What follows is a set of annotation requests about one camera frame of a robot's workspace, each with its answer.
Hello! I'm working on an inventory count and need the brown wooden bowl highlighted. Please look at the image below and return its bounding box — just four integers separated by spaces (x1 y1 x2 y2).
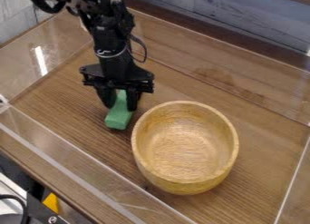
130 101 239 195

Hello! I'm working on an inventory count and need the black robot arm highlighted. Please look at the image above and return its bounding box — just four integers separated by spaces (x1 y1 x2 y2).
30 0 155 112

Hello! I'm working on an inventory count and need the yellow warning label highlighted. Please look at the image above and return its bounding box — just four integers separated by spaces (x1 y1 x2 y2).
42 193 58 213

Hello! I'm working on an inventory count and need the green rectangular block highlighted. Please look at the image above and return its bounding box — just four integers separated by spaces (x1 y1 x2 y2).
104 90 133 131

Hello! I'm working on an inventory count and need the clear acrylic front wall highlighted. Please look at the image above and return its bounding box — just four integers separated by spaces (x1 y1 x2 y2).
0 104 196 224

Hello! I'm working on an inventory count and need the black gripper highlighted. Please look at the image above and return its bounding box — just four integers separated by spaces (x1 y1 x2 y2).
80 47 155 112

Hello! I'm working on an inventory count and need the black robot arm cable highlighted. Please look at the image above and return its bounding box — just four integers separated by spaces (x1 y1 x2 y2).
126 34 148 64

